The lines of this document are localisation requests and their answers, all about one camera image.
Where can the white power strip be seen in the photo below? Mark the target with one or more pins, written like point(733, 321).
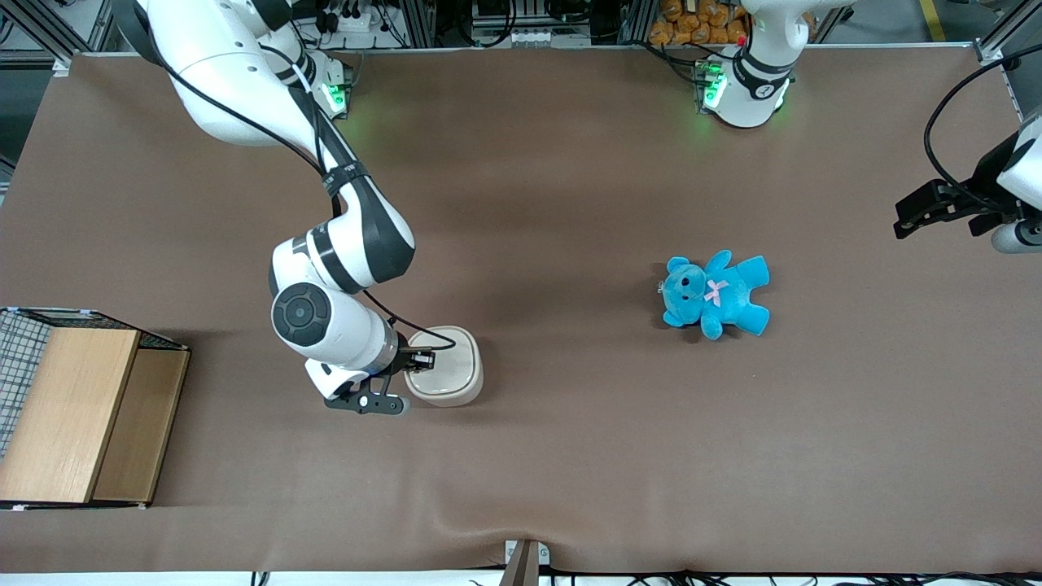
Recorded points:
point(358, 23)

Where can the blue teddy bear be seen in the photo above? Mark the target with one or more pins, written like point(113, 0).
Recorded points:
point(724, 297)

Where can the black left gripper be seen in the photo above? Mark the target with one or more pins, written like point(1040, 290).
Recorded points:
point(982, 185)

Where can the orange snack bags pile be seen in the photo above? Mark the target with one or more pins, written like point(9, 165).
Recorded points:
point(692, 32)

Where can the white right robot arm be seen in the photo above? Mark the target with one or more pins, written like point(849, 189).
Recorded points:
point(220, 81)

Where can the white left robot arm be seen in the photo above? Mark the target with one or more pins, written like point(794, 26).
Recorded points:
point(745, 102)

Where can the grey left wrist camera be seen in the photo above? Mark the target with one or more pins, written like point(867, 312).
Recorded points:
point(1017, 238)

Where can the white trash can swing lid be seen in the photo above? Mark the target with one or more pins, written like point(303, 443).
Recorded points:
point(454, 366)

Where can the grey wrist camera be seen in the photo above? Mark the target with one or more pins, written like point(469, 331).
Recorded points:
point(1017, 238)
point(391, 404)

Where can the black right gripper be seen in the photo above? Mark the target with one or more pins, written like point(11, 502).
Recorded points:
point(404, 359)

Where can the brown table cloth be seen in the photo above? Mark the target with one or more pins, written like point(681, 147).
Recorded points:
point(570, 203)

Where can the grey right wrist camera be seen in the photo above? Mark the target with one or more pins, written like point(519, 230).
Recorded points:
point(391, 404)

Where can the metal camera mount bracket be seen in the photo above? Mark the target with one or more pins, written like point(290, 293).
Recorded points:
point(525, 561)

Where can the aluminium frame post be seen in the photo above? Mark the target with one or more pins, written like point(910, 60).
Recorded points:
point(1005, 32)
point(49, 32)

